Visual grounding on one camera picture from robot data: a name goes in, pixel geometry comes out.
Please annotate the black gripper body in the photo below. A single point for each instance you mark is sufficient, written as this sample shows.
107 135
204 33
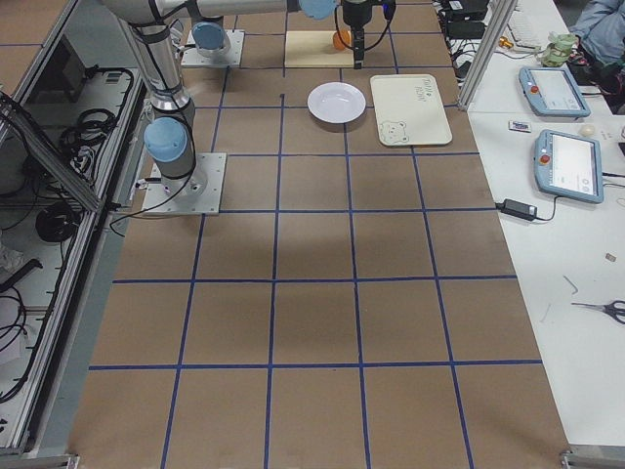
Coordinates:
354 14

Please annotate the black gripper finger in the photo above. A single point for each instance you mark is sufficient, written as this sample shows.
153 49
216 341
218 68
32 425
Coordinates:
358 46

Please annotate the orange fruit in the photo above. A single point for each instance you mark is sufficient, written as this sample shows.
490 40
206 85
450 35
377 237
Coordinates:
342 39

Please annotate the white round plate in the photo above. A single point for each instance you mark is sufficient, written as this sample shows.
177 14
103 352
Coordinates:
336 102

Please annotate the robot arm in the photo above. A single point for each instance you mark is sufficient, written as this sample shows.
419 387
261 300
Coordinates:
168 138
314 9

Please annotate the cream bear tray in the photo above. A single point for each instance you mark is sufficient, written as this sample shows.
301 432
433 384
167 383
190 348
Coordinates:
409 110

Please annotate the bamboo cutting board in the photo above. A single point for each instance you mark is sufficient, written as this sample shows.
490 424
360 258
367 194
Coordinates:
314 49

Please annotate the small white box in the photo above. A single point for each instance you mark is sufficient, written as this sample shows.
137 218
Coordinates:
519 126

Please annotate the upper teach pendant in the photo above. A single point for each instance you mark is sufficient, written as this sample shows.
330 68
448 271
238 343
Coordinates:
552 91

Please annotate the teach pendant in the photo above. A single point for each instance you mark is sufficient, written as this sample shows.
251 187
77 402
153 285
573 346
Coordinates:
569 166
552 91

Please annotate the black power adapter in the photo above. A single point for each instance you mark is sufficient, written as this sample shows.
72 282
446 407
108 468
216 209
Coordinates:
518 209

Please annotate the lower teach pendant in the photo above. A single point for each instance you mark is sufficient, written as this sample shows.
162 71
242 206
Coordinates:
569 166

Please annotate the metal allen key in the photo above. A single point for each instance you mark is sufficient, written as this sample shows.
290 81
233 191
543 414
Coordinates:
573 286

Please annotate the black scissors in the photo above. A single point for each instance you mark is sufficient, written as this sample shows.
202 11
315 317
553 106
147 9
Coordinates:
614 309

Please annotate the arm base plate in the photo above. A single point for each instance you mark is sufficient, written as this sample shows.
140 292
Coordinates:
229 55
200 195

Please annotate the aluminium frame post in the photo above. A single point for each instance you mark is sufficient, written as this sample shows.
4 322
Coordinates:
500 15

